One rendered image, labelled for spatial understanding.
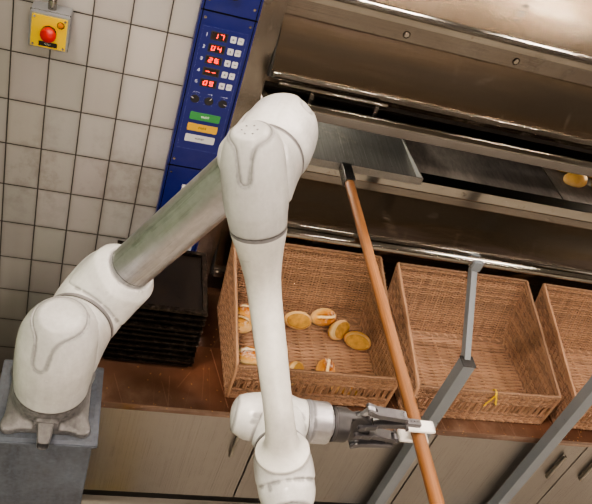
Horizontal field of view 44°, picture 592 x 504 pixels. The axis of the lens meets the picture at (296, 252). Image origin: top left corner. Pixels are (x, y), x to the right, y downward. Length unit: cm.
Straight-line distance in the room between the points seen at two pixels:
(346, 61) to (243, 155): 110
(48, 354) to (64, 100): 96
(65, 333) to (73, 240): 108
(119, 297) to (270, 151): 59
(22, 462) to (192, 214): 67
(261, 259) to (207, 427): 121
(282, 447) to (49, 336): 50
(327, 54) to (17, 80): 88
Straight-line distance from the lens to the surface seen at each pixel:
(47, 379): 154
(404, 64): 226
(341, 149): 248
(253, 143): 114
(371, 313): 267
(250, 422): 149
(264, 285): 128
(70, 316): 151
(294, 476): 138
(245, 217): 118
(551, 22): 235
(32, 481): 179
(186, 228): 145
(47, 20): 207
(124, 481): 262
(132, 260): 155
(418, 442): 164
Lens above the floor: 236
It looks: 37 degrees down
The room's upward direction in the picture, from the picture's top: 21 degrees clockwise
